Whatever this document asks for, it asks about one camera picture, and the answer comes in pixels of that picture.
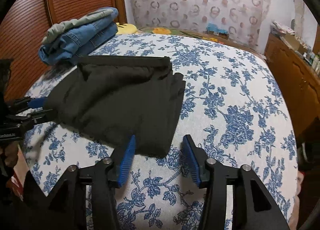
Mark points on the cardboard box on cabinet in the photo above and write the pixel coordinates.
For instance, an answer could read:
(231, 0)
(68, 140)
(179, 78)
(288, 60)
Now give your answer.
(291, 41)

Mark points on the yellow plush toy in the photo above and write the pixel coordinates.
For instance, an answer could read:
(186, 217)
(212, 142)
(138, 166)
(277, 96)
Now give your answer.
(126, 28)

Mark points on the black pants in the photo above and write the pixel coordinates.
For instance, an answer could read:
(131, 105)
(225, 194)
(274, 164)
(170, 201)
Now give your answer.
(114, 98)

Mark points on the pink circle patterned curtain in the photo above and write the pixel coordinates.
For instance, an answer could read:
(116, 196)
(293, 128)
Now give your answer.
(241, 19)

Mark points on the cardboard box with blue cloth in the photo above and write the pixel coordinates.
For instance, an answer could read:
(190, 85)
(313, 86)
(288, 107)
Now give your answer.
(215, 30)

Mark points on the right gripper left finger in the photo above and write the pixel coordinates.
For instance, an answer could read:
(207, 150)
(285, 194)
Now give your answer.
(68, 196)

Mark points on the colourful floral blanket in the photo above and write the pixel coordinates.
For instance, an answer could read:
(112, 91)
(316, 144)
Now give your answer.
(204, 36)

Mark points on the wooden sideboard cabinet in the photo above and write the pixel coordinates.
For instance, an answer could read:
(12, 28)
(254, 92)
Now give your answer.
(298, 83)

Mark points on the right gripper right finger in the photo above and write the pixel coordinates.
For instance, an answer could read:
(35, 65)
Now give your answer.
(253, 205)

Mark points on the person's left hand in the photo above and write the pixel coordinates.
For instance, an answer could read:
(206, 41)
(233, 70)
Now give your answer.
(11, 154)

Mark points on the brown louvered wardrobe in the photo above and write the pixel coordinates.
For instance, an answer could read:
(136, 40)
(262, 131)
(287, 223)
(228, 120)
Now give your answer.
(23, 28)

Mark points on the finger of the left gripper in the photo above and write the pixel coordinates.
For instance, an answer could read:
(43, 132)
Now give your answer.
(36, 102)
(40, 117)

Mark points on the folded floral cloth pile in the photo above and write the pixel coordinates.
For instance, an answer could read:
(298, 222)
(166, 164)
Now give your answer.
(282, 29)

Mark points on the beige side curtain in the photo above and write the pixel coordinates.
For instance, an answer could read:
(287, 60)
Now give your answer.
(299, 17)

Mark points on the blue denim jeans stack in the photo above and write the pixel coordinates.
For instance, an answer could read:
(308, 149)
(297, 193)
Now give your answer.
(77, 42)

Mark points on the grey folded garment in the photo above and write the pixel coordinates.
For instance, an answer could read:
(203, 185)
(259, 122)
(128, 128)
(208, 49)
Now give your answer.
(57, 29)

